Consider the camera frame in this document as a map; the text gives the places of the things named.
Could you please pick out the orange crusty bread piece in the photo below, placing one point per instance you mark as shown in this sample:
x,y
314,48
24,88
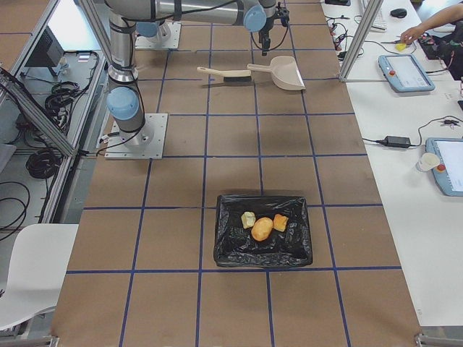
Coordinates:
x,y
280,222

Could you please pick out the paper cup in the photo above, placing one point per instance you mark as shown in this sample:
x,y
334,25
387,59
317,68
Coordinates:
x,y
427,162

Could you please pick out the black computer mouse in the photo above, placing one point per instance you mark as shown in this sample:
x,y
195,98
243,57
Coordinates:
x,y
398,13

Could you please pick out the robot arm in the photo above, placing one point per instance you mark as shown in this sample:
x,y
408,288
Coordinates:
x,y
131,19

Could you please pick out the black power adapter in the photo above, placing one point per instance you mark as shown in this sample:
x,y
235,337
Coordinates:
x,y
397,142

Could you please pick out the yellow small object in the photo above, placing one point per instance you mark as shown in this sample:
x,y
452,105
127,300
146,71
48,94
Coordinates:
x,y
400,46

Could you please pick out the person's hand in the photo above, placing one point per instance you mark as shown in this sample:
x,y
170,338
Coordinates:
x,y
411,34

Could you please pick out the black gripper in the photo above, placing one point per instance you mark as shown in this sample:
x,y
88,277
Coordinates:
x,y
264,36

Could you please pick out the blue teach pendant far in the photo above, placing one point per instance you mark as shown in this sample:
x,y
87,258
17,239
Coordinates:
x,y
405,74

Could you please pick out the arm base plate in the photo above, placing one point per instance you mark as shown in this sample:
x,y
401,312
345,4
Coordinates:
x,y
154,36
147,144

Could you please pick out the aluminium frame post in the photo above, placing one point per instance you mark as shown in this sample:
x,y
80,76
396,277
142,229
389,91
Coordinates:
x,y
360,35

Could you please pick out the blue teach pendant near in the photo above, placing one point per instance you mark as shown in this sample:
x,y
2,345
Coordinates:
x,y
448,173

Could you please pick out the pale green bread piece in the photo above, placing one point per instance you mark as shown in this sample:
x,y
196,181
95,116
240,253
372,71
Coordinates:
x,y
248,219

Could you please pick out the white hand brush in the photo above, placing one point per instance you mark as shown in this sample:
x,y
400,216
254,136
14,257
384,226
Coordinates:
x,y
228,75

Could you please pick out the blue teach pendant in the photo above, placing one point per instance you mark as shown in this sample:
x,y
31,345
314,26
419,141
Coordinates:
x,y
448,173
405,74

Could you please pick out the white plastic dustpan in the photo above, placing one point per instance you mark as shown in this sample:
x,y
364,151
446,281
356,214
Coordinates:
x,y
284,72

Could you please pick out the round brown bread roll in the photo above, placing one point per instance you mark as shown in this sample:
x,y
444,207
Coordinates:
x,y
262,229

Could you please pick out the white chair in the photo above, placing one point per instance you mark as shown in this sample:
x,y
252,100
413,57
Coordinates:
x,y
37,267

